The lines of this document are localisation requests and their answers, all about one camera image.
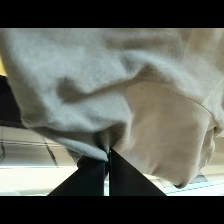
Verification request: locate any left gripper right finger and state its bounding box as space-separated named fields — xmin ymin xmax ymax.
xmin=108 ymin=147 xmax=167 ymax=197

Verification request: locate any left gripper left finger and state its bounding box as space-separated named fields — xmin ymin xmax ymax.
xmin=48 ymin=155 xmax=109 ymax=197

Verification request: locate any beige sweatshirt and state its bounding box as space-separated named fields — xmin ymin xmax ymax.
xmin=0 ymin=27 xmax=224 ymax=190

